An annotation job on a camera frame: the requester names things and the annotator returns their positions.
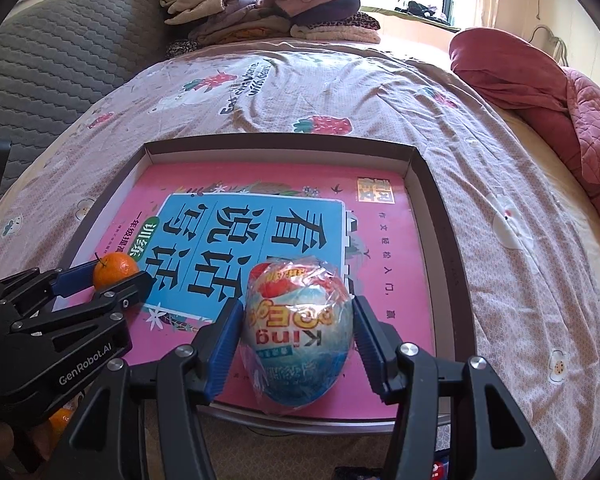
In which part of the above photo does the blue toy egg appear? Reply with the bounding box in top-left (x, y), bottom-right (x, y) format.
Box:
top-left (239, 257), bottom-right (353, 414)

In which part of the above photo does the shallow brown cardboard tray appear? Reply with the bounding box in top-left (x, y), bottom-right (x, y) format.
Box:
top-left (61, 133), bottom-right (476, 434)

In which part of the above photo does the pile of folded clothes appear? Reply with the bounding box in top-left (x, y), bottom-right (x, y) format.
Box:
top-left (159, 0), bottom-right (380, 56)

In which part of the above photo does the grey quilted headboard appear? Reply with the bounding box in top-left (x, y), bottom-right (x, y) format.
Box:
top-left (0, 0), bottom-right (166, 191)

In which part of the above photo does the orange tangerine with stem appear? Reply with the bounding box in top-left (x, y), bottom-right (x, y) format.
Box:
top-left (93, 252), bottom-right (140, 290)

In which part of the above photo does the pink patterned bed sheet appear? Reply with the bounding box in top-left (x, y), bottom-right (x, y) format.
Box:
top-left (0, 39), bottom-right (600, 479)

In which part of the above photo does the pink blue Chinese book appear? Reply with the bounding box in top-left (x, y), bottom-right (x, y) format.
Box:
top-left (72, 160), bottom-right (438, 421)

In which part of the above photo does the red pink quilted blanket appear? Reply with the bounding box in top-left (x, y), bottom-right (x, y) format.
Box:
top-left (449, 28), bottom-right (600, 216)

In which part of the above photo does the person's hand at gripper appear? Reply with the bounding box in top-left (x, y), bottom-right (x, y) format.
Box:
top-left (0, 420), bottom-right (53, 465)

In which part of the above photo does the blue Oreo cookie packet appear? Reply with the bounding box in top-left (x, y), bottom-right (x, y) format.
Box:
top-left (430, 450), bottom-right (450, 480)

